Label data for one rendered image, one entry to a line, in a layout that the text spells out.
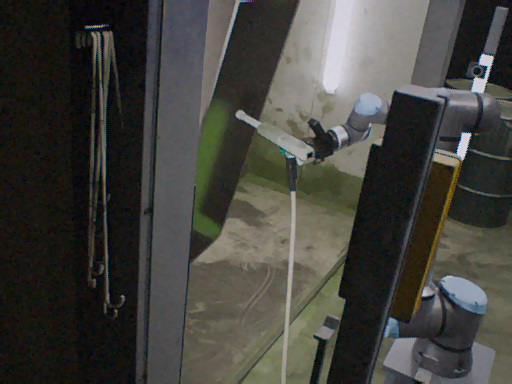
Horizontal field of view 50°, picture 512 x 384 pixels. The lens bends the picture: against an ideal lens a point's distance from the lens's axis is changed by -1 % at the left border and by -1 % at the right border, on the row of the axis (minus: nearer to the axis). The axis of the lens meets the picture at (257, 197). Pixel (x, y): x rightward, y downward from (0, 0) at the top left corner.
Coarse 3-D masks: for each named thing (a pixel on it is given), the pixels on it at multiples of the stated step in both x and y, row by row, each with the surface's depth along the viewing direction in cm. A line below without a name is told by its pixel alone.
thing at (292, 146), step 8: (240, 112) 222; (248, 120) 217; (256, 120) 215; (264, 128) 206; (272, 128) 205; (264, 136) 207; (272, 136) 201; (280, 136) 199; (288, 136) 198; (280, 144) 198; (288, 144) 194; (296, 144) 192; (304, 144) 188; (288, 152) 196; (296, 152) 190; (304, 152) 187; (312, 152) 188; (288, 160) 199; (296, 160) 200; (304, 160) 189; (312, 160) 190; (288, 168) 201; (296, 168) 201; (288, 176) 203; (296, 176) 203; (296, 184) 205
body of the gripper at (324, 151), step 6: (330, 132) 206; (306, 138) 205; (312, 138) 204; (318, 138) 203; (330, 138) 206; (312, 144) 200; (318, 144) 200; (324, 144) 205; (330, 144) 207; (336, 144) 205; (318, 150) 203; (324, 150) 205; (330, 150) 207; (318, 156) 205; (324, 156) 206; (318, 162) 204
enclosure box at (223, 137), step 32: (224, 0) 161; (256, 0) 218; (288, 0) 213; (224, 32) 164; (256, 32) 223; (288, 32) 216; (224, 64) 234; (256, 64) 228; (224, 96) 239; (256, 96) 233; (224, 128) 245; (256, 128) 237; (224, 160) 251; (224, 192) 257; (192, 256) 247
